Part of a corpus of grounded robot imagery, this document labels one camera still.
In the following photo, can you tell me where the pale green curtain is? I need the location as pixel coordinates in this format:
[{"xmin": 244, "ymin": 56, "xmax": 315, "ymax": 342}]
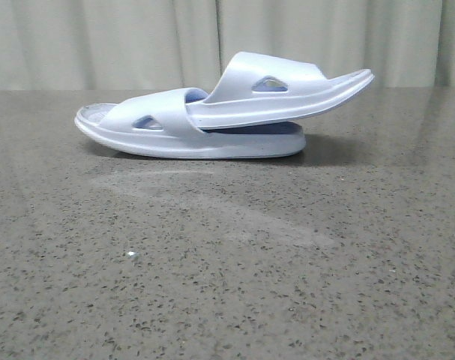
[{"xmin": 0, "ymin": 1, "xmax": 455, "ymax": 90}]

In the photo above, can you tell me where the light blue slipper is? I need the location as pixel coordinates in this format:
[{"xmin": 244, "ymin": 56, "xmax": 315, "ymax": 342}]
[
  {"xmin": 74, "ymin": 88, "xmax": 306, "ymax": 159},
  {"xmin": 187, "ymin": 52, "xmax": 374, "ymax": 130}
]

